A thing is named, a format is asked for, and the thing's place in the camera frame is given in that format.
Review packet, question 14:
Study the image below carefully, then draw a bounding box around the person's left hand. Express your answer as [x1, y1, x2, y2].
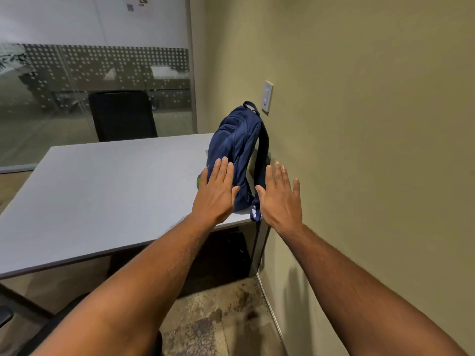
[191, 156, 240, 228]

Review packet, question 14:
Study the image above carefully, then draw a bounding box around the person's right hand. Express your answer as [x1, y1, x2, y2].
[255, 162, 304, 231]

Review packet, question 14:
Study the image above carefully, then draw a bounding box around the person's right forearm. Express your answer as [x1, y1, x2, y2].
[275, 224, 470, 356]

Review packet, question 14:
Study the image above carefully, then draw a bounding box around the person's left forearm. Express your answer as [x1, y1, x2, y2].
[31, 214, 209, 356]

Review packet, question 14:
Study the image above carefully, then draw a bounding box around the navy blue backpack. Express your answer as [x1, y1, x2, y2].
[206, 101, 271, 223]

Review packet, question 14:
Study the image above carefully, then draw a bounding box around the grey metal table leg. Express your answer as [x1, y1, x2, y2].
[248, 219, 270, 278]

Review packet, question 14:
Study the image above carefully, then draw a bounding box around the black office chair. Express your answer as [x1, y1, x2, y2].
[88, 90, 159, 143]

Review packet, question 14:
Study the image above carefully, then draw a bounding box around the glass partition with dotted film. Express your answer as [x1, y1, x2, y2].
[0, 0, 194, 172]

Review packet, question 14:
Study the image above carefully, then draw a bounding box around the white paper notice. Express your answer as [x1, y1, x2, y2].
[124, 0, 155, 16]

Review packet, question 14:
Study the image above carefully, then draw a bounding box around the black swivel chair with armrest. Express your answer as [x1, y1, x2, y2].
[0, 293, 163, 356]

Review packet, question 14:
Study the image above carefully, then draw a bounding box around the white wall switch plate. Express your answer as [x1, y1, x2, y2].
[261, 81, 275, 115]

